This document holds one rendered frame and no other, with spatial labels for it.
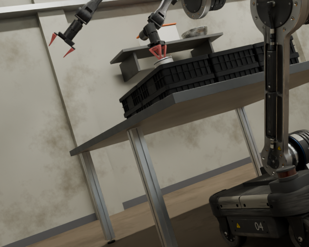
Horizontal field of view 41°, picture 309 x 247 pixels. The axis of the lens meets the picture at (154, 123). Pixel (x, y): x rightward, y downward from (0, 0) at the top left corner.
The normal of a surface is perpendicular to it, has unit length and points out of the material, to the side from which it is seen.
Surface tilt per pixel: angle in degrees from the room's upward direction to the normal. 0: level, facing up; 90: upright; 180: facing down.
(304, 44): 90
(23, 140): 90
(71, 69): 90
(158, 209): 90
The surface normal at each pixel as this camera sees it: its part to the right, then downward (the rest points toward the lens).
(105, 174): 0.42, -0.19
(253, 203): -0.86, 0.24
